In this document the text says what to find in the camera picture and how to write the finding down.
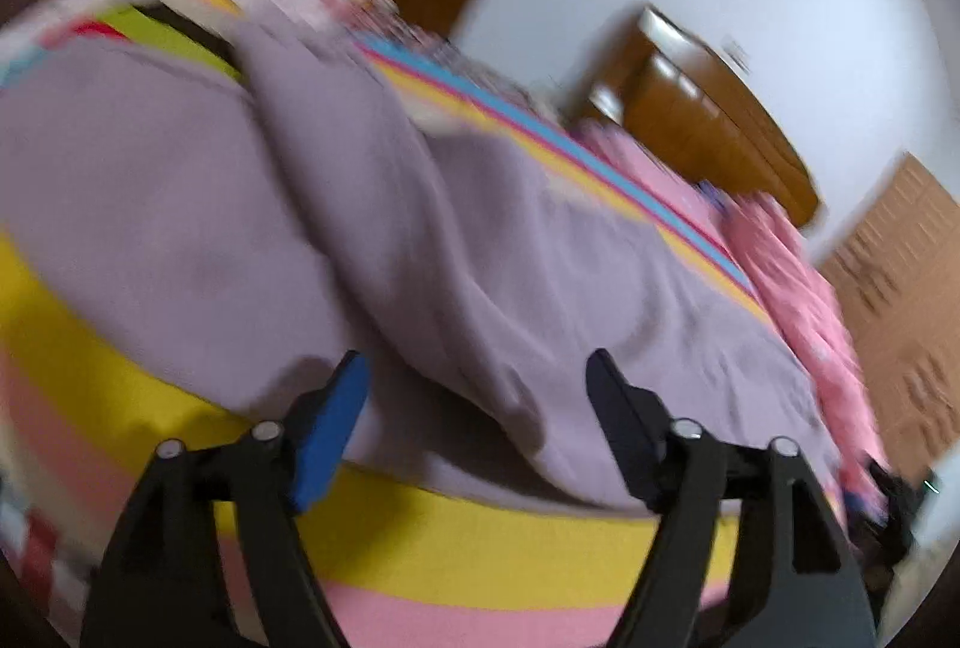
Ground lavender fleece pants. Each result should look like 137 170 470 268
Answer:
2 24 839 511

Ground rainbow striped bed sheet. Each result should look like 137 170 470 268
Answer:
2 35 765 646

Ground light wooden wardrobe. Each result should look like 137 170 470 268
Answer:
820 154 958 481

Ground pink blanket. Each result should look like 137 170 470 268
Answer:
573 120 887 510

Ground brown wooden dresser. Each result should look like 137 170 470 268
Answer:
565 3 820 227

